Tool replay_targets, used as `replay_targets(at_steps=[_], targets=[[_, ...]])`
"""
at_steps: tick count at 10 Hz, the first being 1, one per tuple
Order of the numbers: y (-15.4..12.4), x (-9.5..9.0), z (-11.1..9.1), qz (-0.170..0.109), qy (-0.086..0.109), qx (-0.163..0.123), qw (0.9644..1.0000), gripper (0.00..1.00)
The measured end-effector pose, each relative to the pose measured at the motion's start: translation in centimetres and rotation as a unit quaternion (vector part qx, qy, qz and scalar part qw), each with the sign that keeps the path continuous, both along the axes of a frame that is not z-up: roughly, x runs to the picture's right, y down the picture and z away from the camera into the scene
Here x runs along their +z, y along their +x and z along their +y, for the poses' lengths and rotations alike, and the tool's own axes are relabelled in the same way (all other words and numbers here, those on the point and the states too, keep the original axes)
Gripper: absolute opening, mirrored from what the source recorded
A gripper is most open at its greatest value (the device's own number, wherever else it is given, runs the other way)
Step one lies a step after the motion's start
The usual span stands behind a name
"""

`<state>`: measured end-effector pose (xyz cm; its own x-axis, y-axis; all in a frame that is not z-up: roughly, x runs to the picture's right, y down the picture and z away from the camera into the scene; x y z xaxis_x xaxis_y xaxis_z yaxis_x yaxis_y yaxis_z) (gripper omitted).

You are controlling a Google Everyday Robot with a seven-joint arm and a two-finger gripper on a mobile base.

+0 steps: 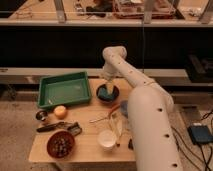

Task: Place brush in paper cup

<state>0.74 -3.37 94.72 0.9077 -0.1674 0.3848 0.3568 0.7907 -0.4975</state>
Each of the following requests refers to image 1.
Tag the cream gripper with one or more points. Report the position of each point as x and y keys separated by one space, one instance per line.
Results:
x=109 y=85

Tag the black brush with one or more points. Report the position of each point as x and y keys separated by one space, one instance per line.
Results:
x=73 y=128

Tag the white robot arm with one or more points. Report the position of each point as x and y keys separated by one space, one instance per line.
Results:
x=148 y=108

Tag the white paper cup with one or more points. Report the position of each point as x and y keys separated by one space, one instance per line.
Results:
x=107 y=139

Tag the small metal cup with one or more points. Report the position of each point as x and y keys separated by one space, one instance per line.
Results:
x=41 y=115

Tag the black bowl with sponge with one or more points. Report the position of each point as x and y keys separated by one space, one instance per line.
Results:
x=103 y=95

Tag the blue cloth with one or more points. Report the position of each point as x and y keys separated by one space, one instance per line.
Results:
x=123 y=108

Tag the green plastic tray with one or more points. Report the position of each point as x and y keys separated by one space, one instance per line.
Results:
x=68 y=89

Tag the yellow round fruit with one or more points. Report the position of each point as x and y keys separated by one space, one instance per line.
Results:
x=60 y=112

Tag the black rectangular box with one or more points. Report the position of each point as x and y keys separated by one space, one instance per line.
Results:
x=130 y=144

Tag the brown bowl with nuts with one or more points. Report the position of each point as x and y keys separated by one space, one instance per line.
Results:
x=60 y=144

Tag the blue device on floor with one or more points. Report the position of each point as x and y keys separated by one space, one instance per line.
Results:
x=200 y=134

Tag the orange handled tool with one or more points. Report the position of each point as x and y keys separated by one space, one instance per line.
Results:
x=112 y=110

